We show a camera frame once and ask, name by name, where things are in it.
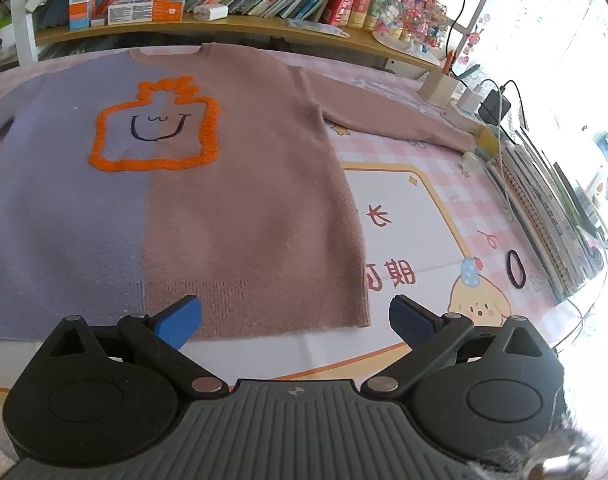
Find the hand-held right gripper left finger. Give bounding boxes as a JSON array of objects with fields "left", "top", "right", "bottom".
[{"left": 34, "top": 295, "right": 229, "bottom": 401}]

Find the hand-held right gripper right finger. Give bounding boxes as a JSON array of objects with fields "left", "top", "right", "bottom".
[{"left": 361, "top": 295, "right": 560, "bottom": 400}]

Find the purple and brown sweater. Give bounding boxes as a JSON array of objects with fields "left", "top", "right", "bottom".
[{"left": 0, "top": 42, "right": 484, "bottom": 345}]

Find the stack of notebooks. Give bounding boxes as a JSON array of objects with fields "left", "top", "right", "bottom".
[{"left": 482, "top": 124, "right": 608, "bottom": 307}]

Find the yellow block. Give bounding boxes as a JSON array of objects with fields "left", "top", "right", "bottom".
[{"left": 476, "top": 125, "right": 502, "bottom": 159}]

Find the white power strip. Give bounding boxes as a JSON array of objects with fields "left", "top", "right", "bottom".
[{"left": 443, "top": 101, "right": 490, "bottom": 134}]

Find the fluffy pale sleeve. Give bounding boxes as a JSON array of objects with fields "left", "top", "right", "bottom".
[{"left": 466, "top": 400, "right": 608, "bottom": 480}]

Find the white plugged charger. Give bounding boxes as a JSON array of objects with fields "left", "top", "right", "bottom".
[{"left": 458, "top": 87, "right": 485, "bottom": 114}]

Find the black power adapter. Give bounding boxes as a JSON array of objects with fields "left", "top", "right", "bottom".
[{"left": 478, "top": 88, "right": 512, "bottom": 124}]

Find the beige pen holder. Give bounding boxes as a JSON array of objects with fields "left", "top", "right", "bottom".
[{"left": 417, "top": 52, "right": 459, "bottom": 107}]

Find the colourful flower ornament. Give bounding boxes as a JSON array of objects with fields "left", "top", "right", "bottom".
[{"left": 371, "top": 0, "right": 449, "bottom": 67}]

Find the wooden bookshelf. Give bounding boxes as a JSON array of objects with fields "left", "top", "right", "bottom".
[{"left": 9, "top": 0, "right": 507, "bottom": 70}]

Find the pale blue card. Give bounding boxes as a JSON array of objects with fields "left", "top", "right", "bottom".
[{"left": 285, "top": 17, "right": 351, "bottom": 39}]

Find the white charger plug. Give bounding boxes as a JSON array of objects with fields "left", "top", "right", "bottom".
[{"left": 192, "top": 2, "right": 230, "bottom": 22}]

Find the orange and white box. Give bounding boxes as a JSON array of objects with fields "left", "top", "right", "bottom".
[{"left": 107, "top": 0, "right": 187, "bottom": 26}]

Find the green and yellow dictionary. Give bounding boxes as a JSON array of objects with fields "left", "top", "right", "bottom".
[{"left": 365, "top": 0, "right": 391, "bottom": 31}]

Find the red and yellow dictionary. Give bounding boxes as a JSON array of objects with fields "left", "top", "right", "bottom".
[{"left": 348, "top": 0, "right": 381, "bottom": 29}]

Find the red upright dictionary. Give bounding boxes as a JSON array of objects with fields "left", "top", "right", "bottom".
[{"left": 325, "top": 0, "right": 363, "bottom": 28}]

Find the white cup with pens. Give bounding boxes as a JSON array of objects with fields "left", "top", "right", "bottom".
[{"left": 0, "top": 16, "right": 16, "bottom": 57}]

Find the black hair tie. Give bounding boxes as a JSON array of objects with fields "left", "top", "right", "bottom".
[{"left": 505, "top": 249, "right": 530, "bottom": 291}]

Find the black cable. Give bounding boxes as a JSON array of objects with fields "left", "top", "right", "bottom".
[{"left": 445, "top": 0, "right": 470, "bottom": 52}]

